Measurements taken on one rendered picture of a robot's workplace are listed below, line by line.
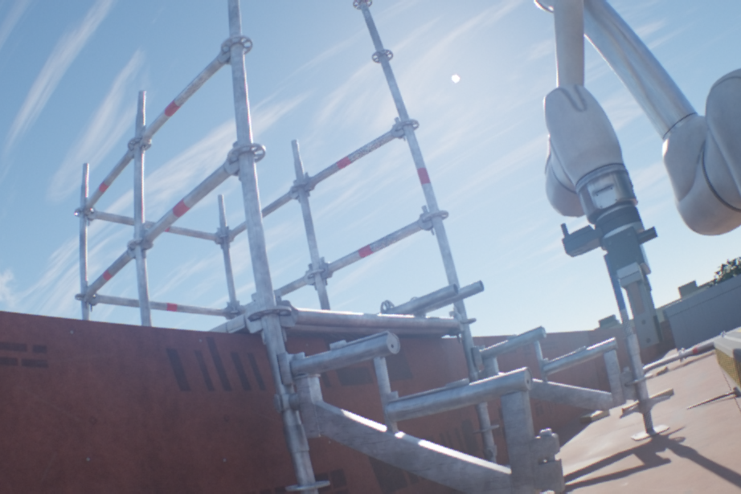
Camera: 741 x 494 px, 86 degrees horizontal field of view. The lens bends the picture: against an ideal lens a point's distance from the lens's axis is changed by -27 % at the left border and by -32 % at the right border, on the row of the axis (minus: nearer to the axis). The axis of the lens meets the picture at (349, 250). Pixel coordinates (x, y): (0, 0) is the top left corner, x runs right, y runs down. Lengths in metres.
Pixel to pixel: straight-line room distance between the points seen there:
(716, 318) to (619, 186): 6.19
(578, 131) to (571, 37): 0.26
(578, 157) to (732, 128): 0.27
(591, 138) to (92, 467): 1.16
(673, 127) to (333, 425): 1.02
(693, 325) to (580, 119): 6.20
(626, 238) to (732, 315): 6.23
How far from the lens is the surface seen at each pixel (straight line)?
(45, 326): 1.23
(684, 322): 6.86
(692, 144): 0.96
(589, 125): 0.74
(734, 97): 0.83
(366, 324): 1.74
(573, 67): 0.94
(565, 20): 0.95
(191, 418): 1.36
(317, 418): 1.33
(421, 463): 1.16
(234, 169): 1.67
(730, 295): 6.88
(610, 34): 1.09
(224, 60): 1.97
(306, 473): 1.40
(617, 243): 0.67
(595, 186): 0.71
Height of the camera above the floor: 0.36
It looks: 19 degrees up
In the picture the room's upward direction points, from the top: 12 degrees counter-clockwise
